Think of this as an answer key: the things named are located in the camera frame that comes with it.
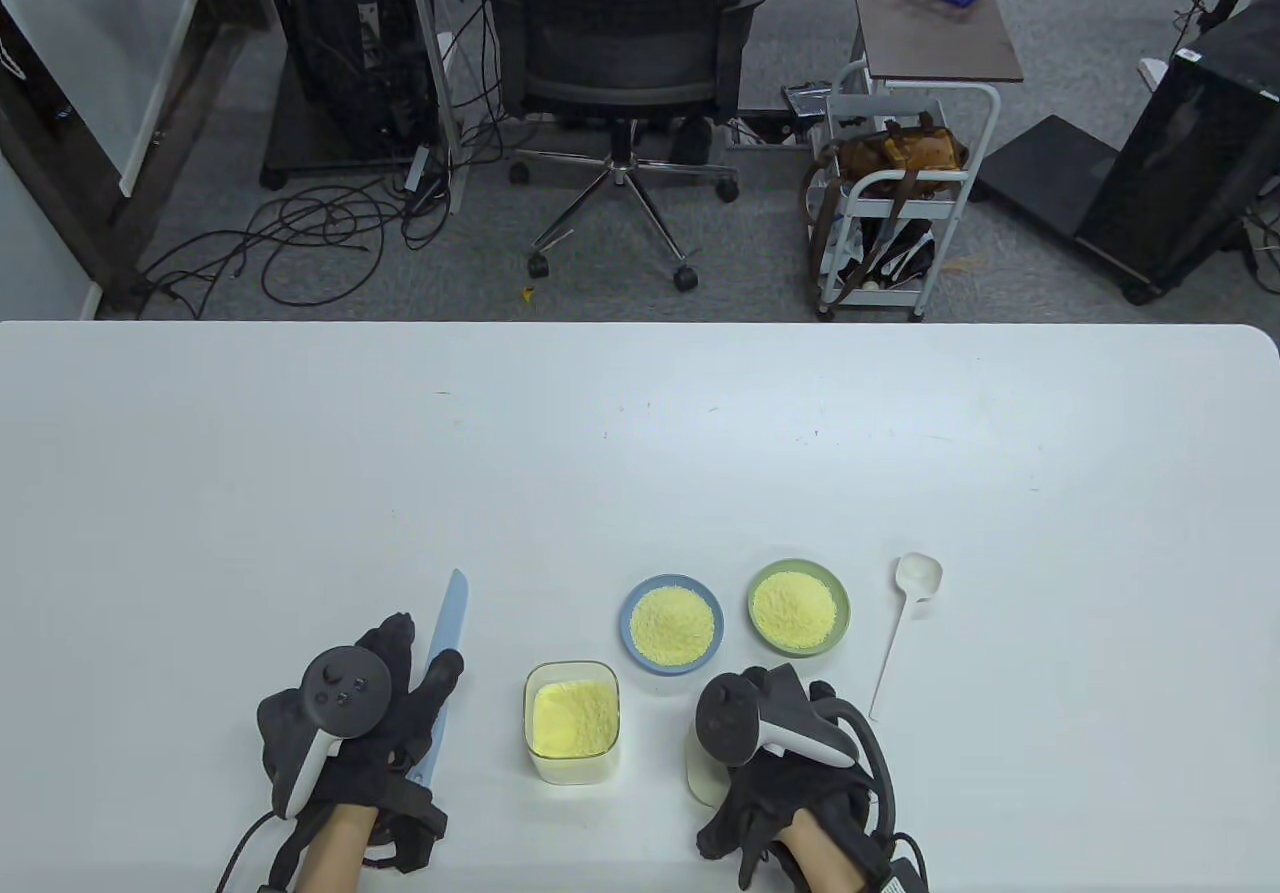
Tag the person's right hand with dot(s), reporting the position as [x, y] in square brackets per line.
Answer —
[790, 793]

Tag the person's right forearm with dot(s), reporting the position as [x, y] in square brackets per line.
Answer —
[825, 863]

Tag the white plastic coffee spoon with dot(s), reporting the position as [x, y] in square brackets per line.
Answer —
[918, 575]

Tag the black mesh office chair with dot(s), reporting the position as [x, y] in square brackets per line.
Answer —
[620, 43]

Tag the brown side table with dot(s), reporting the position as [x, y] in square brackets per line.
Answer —
[940, 33]

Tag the green round dish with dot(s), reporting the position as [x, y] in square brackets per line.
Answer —
[765, 575]

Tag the dark wooden desk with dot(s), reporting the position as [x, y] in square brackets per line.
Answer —
[60, 188]

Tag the black computer tower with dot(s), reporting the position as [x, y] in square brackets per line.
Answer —
[350, 33]
[1190, 153]

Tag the white rolling cart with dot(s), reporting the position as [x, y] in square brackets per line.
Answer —
[915, 175]

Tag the black flat floor platform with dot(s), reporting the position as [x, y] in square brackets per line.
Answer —
[1050, 168]

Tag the blue round dish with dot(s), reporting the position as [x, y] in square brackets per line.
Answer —
[628, 623]

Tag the light blue plastic knife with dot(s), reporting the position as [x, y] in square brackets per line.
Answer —
[450, 613]

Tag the yellow chicken bouillon pile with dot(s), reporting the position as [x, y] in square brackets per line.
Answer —
[795, 605]
[672, 623]

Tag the person's left forearm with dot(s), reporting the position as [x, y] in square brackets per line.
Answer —
[335, 853]

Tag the white metal desk leg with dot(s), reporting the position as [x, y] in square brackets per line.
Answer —
[430, 33]

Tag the person's left hand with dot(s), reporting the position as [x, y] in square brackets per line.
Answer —
[390, 733]

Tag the brown leather bag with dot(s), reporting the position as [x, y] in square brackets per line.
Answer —
[900, 148]

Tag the grey white handheld controller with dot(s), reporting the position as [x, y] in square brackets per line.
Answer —
[730, 718]
[345, 688]

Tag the black and white bag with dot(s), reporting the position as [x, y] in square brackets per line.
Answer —
[895, 253]

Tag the glass chicken bouillon jar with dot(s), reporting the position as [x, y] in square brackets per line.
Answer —
[572, 718]

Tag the cream jar lid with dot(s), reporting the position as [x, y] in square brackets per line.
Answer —
[705, 778]

